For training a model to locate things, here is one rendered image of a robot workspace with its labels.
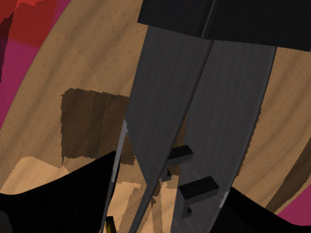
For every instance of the wooden board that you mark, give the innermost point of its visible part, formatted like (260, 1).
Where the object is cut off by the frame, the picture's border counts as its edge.
(70, 106)

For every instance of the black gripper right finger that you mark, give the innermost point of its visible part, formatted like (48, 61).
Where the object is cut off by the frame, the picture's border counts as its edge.
(240, 214)

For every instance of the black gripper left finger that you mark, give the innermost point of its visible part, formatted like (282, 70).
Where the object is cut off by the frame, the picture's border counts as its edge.
(71, 204)

